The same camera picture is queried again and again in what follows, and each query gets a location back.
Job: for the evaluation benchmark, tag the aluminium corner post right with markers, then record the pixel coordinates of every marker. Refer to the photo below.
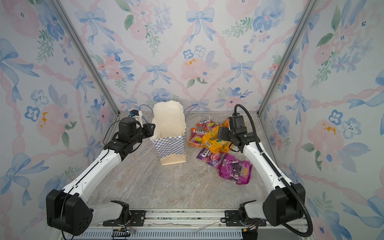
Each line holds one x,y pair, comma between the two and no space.
291,47

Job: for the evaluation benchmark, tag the orange fruit candy pack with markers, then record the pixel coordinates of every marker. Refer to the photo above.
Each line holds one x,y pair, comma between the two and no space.
196,138

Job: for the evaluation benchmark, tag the aluminium corner post left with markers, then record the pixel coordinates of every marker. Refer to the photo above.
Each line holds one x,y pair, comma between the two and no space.
81,49

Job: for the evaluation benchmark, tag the purple grape gummy bag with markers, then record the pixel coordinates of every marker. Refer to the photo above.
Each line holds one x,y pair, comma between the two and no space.
233,169

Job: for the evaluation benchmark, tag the orange snack packet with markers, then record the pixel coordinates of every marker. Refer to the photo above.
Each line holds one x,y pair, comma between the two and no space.
226,123

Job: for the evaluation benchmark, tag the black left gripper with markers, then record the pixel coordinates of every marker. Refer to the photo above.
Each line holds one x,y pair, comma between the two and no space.
149,132

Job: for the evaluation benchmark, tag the aluminium corner post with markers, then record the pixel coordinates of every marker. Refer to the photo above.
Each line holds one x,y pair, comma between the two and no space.
291,47
81,49

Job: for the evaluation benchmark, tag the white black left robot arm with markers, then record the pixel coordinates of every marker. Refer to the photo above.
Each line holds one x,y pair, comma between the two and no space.
67,209

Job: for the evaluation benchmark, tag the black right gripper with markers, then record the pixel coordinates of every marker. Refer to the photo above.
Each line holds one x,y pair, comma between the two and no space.
225,130

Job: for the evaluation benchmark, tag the purple fruit candy pack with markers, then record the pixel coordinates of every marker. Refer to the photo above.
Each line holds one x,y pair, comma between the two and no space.
214,160

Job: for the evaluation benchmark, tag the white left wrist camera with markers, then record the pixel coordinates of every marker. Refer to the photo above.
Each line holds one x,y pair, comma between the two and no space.
138,115

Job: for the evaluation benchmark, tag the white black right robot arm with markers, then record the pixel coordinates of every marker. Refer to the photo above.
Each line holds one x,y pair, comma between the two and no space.
286,200

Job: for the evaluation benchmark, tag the metal base rail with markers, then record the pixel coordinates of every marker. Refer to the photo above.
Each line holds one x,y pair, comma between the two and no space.
184,224

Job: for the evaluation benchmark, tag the yellow mango gummy bag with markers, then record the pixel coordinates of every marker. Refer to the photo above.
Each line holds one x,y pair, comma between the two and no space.
215,145

